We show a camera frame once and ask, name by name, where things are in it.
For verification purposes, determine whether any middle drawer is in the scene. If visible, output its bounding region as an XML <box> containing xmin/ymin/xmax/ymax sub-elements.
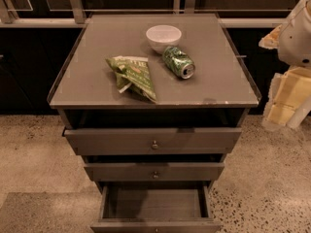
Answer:
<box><xmin>85</xmin><ymin>162</ymin><xmax>225</xmax><ymax>182</ymax></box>

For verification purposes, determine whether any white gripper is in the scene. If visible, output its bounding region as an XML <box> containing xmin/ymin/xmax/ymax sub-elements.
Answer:
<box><xmin>259</xmin><ymin>25</ymin><xmax>311</xmax><ymax>131</ymax></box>

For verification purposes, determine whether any top drawer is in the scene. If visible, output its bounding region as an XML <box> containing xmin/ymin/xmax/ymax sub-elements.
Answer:
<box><xmin>64</xmin><ymin>127</ymin><xmax>241</xmax><ymax>155</ymax></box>

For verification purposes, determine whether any green jalapeno chip bag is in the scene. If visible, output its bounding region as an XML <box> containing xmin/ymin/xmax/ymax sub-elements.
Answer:
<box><xmin>106</xmin><ymin>56</ymin><xmax>156</xmax><ymax>102</ymax></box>

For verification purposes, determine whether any metal window railing frame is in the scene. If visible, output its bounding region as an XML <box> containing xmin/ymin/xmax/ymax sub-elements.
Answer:
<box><xmin>0</xmin><ymin>0</ymin><xmax>299</xmax><ymax>28</ymax></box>

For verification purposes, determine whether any bottom drawer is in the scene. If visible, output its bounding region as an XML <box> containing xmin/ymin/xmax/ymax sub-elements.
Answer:
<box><xmin>90</xmin><ymin>183</ymin><xmax>221</xmax><ymax>233</ymax></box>

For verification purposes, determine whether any drawer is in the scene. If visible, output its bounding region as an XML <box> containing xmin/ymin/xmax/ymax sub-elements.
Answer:
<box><xmin>64</xmin><ymin>127</ymin><xmax>241</xmax><ymax>155</ymax></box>
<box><xmin>90</xmin><ymin>183</ymin><xmax>221</xmax><ymax>233</ymax></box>
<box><xmin>85</xmin><ymin>162</ymin><xmax>225</xmax><ymax>182</ymax></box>

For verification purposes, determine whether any grey drawer cabinet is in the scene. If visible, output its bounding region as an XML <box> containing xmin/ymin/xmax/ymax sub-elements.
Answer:
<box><xmin>48</xmin><ymin>14</ymin><xmax>260</xmax><ymax>233</ymax></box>

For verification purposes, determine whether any white bowl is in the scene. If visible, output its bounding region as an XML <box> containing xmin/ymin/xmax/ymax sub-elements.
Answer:
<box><xmin>146</xmin><ymin>25</ymin><xmax>182</xmax><ymax>53</ymax></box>

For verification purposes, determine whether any green soda can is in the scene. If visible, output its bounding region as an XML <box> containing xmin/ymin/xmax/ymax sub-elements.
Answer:
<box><xmin>162</xmin><ymin>46</ymin><xmax>195</xmax><ymax>80</ymax></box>

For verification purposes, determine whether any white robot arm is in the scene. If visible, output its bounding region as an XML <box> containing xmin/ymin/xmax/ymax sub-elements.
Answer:
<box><xmin>259</xmin><ymin>0</ymin><xmax>311</xmax><ymax>131</ymax></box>

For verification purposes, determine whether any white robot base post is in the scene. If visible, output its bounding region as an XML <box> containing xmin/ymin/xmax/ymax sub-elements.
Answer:
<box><xmin>287</xmin><ymin>96</ymin><xmax>311</xmax><ymax>129</ymax></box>

